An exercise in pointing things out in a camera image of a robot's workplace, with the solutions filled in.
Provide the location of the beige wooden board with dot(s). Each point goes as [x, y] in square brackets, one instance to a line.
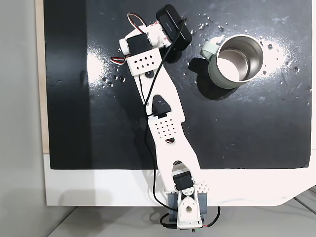
[40, 98]

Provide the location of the pale green steel mug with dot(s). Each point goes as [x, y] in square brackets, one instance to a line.
[214, 74]

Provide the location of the dark table mat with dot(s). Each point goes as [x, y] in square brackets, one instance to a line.
[74, 111]

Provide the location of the black oval camera box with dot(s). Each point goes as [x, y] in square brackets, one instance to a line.
[172, 27]

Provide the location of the grey table clamp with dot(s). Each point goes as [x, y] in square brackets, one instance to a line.
[203, 202]

